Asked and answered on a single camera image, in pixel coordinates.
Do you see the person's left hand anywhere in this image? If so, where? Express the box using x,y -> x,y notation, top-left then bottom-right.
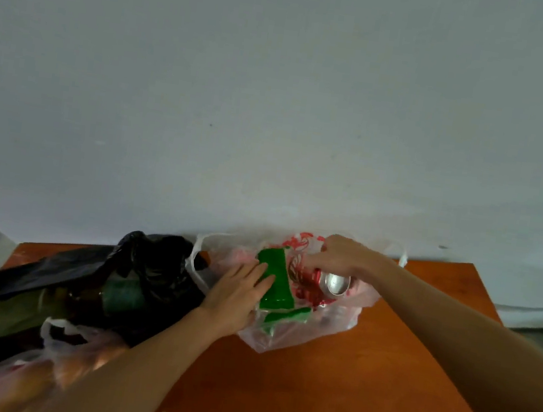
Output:
194,253 -> 278,346

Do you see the green item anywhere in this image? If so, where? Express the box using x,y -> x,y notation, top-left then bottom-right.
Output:
247,244 -> 320,341

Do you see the black plastic bag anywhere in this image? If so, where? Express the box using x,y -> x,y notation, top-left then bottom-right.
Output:
0,212 -> 213,411

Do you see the person's right forearm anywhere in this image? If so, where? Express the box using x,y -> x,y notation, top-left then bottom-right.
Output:
346,253 -> 543,412

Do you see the person's left forearm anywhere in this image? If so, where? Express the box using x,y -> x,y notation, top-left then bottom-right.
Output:
32,286 -> 227,412

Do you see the person's right hand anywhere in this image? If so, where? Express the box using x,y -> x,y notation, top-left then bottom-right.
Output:
300,230 -> 387,288

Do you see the thin clear plastic bag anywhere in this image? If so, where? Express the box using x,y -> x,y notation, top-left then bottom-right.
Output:
0,311 -> 132,412

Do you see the green cabbage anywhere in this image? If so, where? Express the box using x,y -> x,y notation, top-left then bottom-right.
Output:
0,277 -> 72,359

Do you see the red cola can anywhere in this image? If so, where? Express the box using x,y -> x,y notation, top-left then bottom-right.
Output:
284,251 -> 356,310

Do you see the orange wooden table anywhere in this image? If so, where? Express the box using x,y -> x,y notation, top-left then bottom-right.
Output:
0,202 -> 543,412

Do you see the clear red-printed plastic bag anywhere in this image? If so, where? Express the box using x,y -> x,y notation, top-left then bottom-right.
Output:
175,215 -> 411,371

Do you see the bunch of oranges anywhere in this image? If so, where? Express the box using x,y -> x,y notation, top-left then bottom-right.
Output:
0,327 -> 130,412

